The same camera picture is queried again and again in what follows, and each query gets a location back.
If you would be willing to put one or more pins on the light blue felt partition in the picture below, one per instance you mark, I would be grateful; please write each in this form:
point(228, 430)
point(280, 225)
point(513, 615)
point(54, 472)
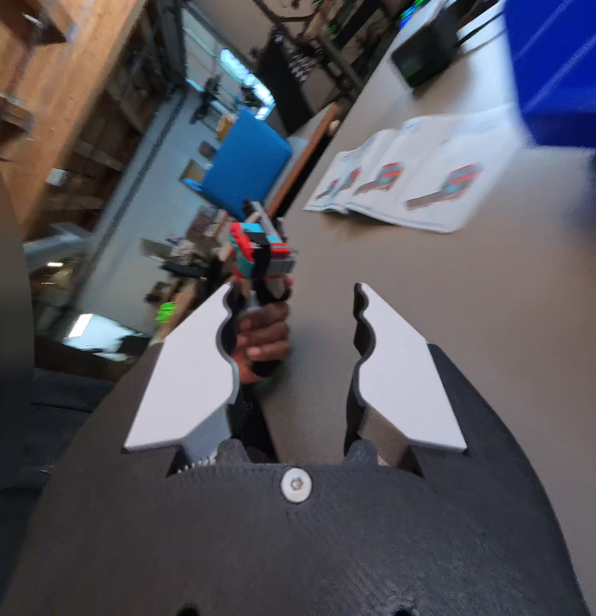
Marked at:
point(245, 163)

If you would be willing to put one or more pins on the black cabinet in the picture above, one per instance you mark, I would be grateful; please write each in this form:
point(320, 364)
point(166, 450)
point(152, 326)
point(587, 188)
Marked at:
point(283, 86)

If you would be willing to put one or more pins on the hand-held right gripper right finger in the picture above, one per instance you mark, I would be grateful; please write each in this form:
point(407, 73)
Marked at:
point(403, 385)

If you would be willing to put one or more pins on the brick instruction booklet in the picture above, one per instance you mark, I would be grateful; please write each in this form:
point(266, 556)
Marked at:
point(423, 144)

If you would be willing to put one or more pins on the person's dark jacket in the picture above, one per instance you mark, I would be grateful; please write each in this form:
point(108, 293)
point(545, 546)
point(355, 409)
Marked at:
point(72, 399)

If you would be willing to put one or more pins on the dark blue storage bin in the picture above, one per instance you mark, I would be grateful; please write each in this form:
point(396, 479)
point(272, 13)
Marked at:
point(557, 72)

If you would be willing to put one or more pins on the toy brick truck model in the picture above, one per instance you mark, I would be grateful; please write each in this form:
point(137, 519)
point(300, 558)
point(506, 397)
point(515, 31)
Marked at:
point(259, 255)

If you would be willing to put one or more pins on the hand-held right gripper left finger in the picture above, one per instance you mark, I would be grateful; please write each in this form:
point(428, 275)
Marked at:
point(187, 385)

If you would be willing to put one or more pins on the person's left hand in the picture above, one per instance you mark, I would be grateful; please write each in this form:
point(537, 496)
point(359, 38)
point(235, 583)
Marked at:
point(264, 332)

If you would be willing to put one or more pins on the wood-edged grey table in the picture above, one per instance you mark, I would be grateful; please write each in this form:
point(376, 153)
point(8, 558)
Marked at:
point(311, 139)

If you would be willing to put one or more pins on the black electronic device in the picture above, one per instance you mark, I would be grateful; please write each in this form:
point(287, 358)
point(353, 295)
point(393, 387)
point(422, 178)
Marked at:
point(423, 53)

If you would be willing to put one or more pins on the silver air duct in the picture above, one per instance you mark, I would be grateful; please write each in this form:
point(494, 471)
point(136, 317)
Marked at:
point(57, 245)

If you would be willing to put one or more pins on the bright green object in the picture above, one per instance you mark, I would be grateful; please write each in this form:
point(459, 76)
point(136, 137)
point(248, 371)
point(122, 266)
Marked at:
point(165, 312)

